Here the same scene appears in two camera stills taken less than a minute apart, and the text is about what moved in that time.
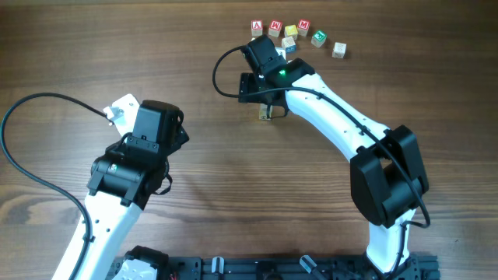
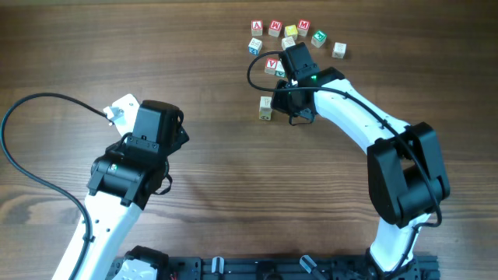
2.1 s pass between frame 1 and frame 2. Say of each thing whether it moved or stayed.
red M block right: stayed
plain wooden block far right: stayed
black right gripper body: moved
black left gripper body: stayed
